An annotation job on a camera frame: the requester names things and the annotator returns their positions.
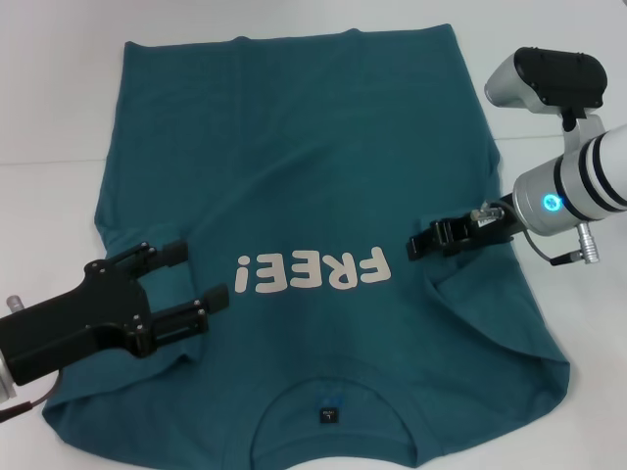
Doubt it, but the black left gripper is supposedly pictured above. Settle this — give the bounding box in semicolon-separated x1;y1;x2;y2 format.
0;238;230;388

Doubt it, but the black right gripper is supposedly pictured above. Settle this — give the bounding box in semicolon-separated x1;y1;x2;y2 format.
405;194;529;261

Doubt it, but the teal t-shirt with FREE print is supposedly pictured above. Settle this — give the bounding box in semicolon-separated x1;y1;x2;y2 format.
41;22;572;470

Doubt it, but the left arm cable with plug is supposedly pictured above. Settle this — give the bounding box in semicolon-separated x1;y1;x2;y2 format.
0;294;66;423

